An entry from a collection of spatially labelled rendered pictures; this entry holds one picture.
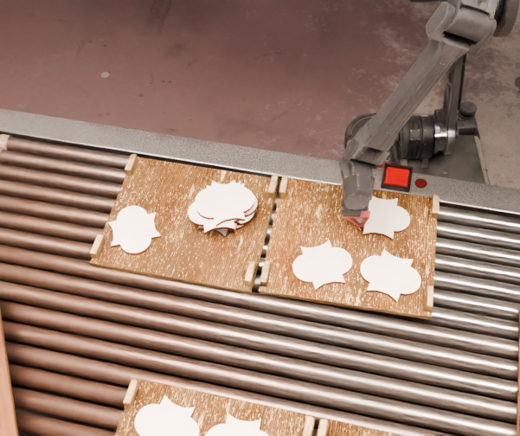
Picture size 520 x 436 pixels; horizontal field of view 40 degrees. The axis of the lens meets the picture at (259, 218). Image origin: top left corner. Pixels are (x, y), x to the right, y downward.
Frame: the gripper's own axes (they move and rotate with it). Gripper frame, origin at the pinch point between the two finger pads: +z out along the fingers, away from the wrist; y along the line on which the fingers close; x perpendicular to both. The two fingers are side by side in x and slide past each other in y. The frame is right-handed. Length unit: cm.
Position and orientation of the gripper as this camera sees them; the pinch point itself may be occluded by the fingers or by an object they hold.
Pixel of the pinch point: (362, 212)
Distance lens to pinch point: 181.5
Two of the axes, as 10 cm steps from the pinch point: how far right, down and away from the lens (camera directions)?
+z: 2.4, 5.8, 7.8
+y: -2.0, 8.2, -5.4
